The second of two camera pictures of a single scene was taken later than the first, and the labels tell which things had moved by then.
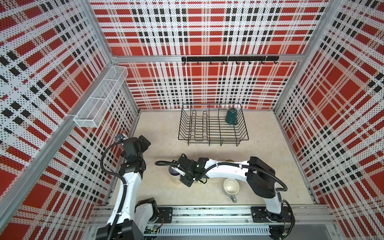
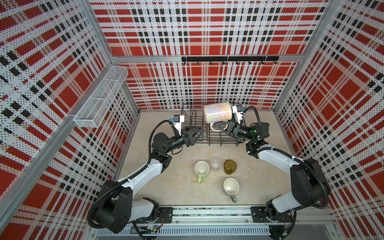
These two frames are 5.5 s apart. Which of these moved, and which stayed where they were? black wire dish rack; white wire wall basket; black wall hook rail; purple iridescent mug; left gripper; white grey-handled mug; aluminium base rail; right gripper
Moved: left gripper; right gripper; purple iridescent mug
Stayed: aluminium base rail; black wall hook rail; black wire dish rack; white wire wall basket; white grey-handled mug
